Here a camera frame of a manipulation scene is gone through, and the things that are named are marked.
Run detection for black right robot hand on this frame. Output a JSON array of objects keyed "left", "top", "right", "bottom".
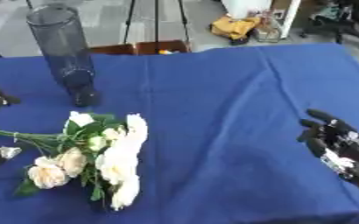
[{"left": 294, "top": 108, "right": 359, "bottom": 200}]

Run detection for white rose bouquet green stems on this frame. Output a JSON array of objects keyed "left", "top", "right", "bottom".
[{"left": 0, "top": 110, "right": 151, "bottom": 212}]

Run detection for tall dark transparent cylinder vase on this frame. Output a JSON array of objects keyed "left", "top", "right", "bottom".
[{"left": 25, "top": 3, "right": 103, "bottom": 108}]

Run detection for black office chair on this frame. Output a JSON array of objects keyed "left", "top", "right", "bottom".
[{"left": 297, "top": 0, "right": 359, "bottom": 51}]

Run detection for white cabinet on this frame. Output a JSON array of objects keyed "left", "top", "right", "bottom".
[{"left": 219, "top": 0, "right": 302, "bottom": 39}]

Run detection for yellow bag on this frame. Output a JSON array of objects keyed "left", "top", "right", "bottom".
[{"left": 208, "top": 15, "right": 263, "bottom": 46}]

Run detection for brown cardboard box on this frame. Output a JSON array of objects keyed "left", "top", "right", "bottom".
[{"left": 88, "top": 39, "right": 194, "bottom": 56}]

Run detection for black tripod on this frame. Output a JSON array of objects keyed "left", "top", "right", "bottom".
[{"left": 119, "top": 0, "right": 194, "bottom": 54}]

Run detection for wire basket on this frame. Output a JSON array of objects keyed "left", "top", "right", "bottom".
[{"left": 251, "top": 11, "right": 285, "bottom": 44}]

